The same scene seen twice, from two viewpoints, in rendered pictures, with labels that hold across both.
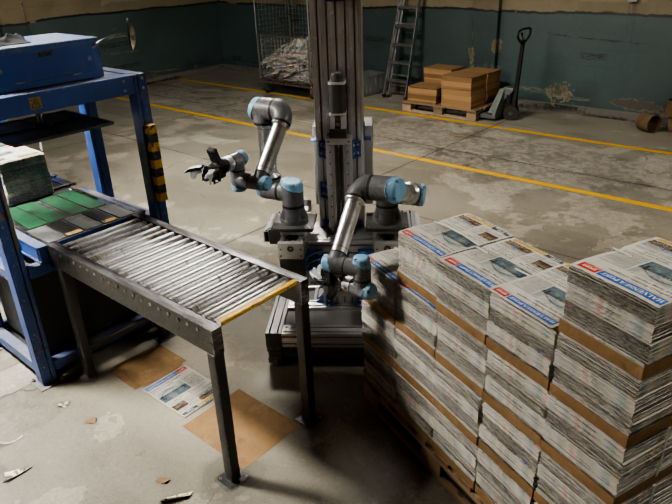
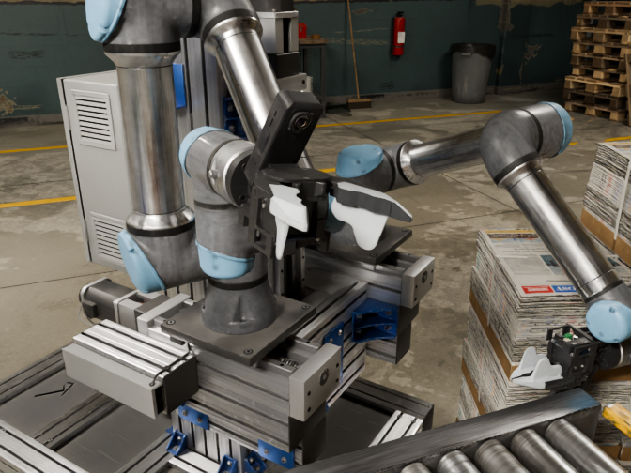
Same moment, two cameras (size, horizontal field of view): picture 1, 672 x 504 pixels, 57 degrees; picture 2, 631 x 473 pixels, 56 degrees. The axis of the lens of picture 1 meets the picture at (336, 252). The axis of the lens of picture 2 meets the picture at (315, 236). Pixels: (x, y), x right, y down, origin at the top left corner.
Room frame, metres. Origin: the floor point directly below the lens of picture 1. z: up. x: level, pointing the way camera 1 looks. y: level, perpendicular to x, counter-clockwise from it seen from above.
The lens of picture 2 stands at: (2.47, 1.06, 1.42)
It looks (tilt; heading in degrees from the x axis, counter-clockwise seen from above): 23 degrees down; 297
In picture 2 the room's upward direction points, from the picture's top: straight up
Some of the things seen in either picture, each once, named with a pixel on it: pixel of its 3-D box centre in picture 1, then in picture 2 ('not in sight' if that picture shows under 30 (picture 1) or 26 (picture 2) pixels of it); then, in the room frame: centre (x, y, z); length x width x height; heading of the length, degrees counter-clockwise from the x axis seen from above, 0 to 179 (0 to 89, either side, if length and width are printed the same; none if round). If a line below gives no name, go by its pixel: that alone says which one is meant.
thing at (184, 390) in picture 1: (184, 389); not in sight; (2.71, 0.85, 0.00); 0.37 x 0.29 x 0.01; 48
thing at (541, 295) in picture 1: (560, 292); not in sight; (1.78, -0.74, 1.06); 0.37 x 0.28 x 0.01; 119
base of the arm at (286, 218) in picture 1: (293, 212); (238, 292); (3.07, 0.22, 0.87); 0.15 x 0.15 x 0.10
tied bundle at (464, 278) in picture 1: (500, 287); not in sight; (2.03, -0.61, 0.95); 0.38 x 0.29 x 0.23; 118
